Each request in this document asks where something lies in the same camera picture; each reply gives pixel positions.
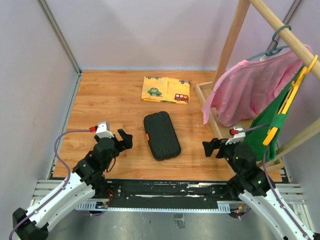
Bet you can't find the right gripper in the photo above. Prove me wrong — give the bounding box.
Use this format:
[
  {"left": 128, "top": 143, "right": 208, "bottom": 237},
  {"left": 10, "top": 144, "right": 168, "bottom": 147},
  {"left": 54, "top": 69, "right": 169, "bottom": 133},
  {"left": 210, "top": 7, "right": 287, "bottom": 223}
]
[{"left": 203, "top": 136, "right": 243, "bottom": 176}]

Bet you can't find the green tank top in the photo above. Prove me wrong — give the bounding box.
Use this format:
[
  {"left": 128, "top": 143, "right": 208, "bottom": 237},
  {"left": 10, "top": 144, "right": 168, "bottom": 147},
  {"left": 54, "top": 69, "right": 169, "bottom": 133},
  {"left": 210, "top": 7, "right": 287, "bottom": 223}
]
[{"left": 242, "top": 66, "right": 307, "bottom": 162}]

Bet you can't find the pink t-shirt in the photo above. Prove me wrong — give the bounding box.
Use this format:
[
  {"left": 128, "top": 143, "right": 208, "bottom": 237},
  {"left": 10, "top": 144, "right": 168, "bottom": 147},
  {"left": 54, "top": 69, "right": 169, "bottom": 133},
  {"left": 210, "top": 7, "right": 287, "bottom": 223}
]
[{"left": 202, "top": 50, "right": 303, "bottom": 127}]

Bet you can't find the yellow car print cloth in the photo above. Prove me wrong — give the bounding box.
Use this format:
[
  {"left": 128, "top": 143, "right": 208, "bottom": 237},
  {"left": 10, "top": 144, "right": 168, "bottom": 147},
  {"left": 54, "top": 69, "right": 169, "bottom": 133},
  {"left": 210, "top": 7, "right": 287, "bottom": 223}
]
[{"left": 141, "top": 76, "right": 191, "bottom": 105}]

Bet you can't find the teal clothes hanger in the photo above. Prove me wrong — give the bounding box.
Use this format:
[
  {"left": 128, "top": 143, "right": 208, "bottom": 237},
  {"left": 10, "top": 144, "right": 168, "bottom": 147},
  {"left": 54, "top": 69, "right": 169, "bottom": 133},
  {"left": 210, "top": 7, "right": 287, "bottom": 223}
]
[{"left": 247, "top": 24, "right": 292, "bottom": 61}]

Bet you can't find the yellow clothes hanger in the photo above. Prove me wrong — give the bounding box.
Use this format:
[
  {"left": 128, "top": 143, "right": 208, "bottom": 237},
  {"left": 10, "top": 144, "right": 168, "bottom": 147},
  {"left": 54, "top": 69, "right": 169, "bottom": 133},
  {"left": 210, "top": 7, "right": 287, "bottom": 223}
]
[{"left": 262, "top": 55, "right": 318, "bottom": 146}]

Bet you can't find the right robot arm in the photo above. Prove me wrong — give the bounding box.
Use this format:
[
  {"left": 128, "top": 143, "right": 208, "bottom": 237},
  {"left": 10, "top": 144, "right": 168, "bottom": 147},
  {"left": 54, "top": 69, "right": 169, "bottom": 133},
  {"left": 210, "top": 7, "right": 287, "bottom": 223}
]
[{"left": 202, "top": 138, "right": 320, "bottom": 240}]

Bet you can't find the black plastic tool case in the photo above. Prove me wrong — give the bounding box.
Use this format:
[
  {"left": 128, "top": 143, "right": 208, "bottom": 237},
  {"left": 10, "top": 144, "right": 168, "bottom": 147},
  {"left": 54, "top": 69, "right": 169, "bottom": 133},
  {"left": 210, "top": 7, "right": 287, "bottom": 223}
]
[{"left": 143, "top": 111, "right": 182, "bottom": 161}]

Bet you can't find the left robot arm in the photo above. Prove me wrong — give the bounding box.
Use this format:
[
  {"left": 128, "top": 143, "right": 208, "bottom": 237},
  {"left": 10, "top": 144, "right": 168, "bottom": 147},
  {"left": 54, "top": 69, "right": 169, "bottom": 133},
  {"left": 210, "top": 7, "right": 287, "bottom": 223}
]
[{"left": 9, "top": 126, "right": 133, "bottom": 240}]

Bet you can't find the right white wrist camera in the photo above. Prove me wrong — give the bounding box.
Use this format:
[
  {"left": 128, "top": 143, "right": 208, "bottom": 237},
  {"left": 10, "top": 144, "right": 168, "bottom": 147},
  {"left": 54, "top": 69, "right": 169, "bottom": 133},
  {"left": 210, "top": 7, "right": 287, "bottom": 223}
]
[{"left": 225, "top": 126, "right": 246, "bottom": 145}]

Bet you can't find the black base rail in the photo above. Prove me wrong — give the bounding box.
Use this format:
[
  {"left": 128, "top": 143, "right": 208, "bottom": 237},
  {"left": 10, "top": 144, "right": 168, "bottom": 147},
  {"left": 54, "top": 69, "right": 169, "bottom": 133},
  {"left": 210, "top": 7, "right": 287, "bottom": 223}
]
[{"left": 77, "top": 179, "right": 247, "bottom": 214}]

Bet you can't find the wooden clothes rack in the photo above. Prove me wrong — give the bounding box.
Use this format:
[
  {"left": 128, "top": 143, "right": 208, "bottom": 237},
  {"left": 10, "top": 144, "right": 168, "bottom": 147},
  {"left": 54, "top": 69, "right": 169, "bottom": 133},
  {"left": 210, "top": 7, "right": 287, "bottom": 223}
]
[{"left": 194, "top": 0, "right": 320, "bottom": 177}]

